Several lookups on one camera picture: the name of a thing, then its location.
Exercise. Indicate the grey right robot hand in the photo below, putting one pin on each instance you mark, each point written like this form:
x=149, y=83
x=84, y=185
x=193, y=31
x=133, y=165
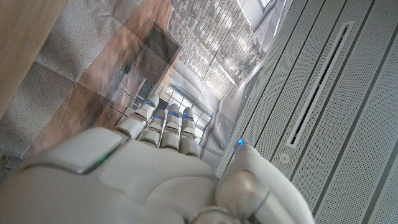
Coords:
x=124, y=180

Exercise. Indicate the printed office backdrop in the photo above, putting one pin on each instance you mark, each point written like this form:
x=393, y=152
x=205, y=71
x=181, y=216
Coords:
x=202, y=46

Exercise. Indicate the ceiling air vent slot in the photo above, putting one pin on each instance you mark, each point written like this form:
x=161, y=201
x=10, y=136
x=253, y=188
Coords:
x=320, y=84

